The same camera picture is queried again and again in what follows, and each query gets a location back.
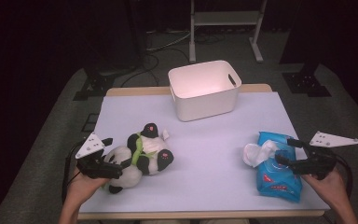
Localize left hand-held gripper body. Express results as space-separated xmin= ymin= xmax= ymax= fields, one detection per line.
xmin=75 ymin=132 xmax=124 ymax=180

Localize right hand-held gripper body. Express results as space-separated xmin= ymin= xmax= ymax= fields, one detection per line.
xmin=291 ymin=131 xmax=358 ymax=181

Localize blue wet wipes pack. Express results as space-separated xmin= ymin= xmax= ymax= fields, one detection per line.
xmin=255 ymin=131 xmax=303 ymax=203

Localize white wet wipe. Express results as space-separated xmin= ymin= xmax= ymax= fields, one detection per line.
xmin=242 ymin=139 xmax=281 ymax=168

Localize panda plush toy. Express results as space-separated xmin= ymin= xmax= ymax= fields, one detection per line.
xmin=103 ymin=122 xmax=175 ymax=195

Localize person's left hand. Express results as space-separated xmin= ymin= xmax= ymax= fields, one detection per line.
xmin=66 ymin=169 xmax=110 ymax=203

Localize person's right hand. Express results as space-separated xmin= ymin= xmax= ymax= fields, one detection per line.
xmin=302 ymin=171 xmax=351 ymax=206

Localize black stand base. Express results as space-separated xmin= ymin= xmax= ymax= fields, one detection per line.
xmin=282 ymin=62 xmax=332 ymax=98
xmin=73 ymin=62 xmax=116 ymax=102

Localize wooden table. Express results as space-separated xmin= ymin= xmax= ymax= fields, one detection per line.
xmin=77 ymin=83 xmax=331 ymax=220

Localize pale table mat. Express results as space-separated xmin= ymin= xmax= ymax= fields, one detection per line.
xmin=78 ymin=91 xmax=331 ymax=214

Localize white plastic basket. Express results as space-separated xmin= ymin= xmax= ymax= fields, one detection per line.
xmin=167 ymin=60 xmax=242 ymax=122

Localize right hand-held gripper cable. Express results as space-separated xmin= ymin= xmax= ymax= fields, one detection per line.
xmin=335 ymin=155 xmax=354 ymax=200

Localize hand-held gripper cable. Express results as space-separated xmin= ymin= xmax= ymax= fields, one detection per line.
xmin=61 ymin=141 xmax=85 ymax=203
xmin=335 ymin=155 xmax=354 ymax=200

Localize left hand-held gripper cable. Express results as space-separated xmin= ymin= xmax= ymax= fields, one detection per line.
xmin=61 ymin=141 xmax=85 ymax=203

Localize floor cables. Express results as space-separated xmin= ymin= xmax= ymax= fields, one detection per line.
xmin=119 ymin=29 xmax=194 ymax=88

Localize white metal stand frame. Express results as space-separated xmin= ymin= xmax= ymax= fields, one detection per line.
xmin=188 ymin=0 xmax=269 ymax=64

